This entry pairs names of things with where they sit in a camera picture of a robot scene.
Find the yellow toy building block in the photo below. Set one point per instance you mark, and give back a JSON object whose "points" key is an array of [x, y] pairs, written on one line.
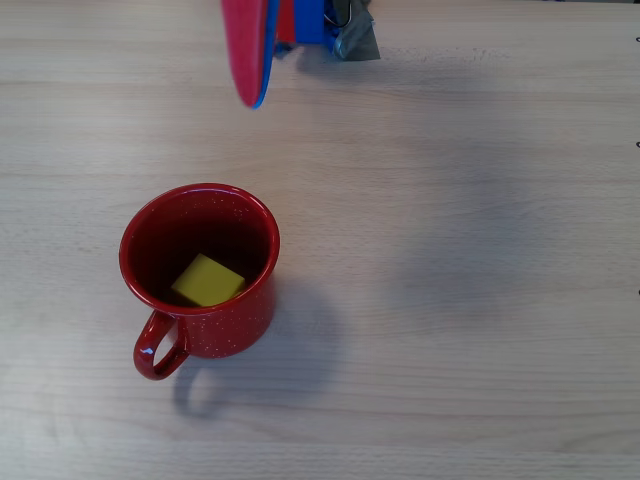
{"points": [[207, 285]]}

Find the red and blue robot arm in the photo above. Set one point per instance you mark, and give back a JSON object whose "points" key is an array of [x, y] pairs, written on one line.
{"points": [[310, 22]]}

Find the red enamel mug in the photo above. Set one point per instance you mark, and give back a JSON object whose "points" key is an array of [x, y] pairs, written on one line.
{"points": [[225, 330]]}

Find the grey table clamp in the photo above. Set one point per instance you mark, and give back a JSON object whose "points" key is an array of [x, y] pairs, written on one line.
{"points": [[357, 42]]}

